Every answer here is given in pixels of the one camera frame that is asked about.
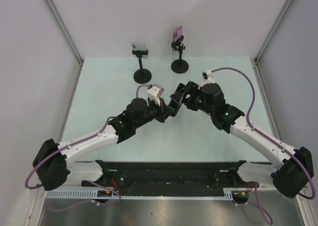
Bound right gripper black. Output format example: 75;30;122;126
171;81;214;116

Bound black round-base phone stand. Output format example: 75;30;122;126
132;50;152;84

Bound white smartphone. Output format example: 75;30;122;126
131;42;149;59

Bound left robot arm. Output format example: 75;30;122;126
32;98;180;191

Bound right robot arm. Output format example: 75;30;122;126
170;81;316;198

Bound black phone stand rear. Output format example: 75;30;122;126
171;35;189;74

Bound purple smartphone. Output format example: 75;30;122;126
171;26;183;51

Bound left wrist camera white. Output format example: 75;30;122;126
147;84;164;106

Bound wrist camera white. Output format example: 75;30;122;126
147;84;164;106
201;70;216;86

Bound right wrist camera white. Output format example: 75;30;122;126
201;70;216;86

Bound aluminium corner post right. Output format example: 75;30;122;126
253;0;303;65

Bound aluminium corner post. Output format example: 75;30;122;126
253;0;303;65
37;0;84;67

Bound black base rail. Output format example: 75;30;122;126
51;160;276;196

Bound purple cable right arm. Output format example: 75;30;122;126
211;67;314;200

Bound white slotted cable duct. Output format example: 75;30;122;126
46;188;249;201

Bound aluminium corner post left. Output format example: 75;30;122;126
37;0;84;67

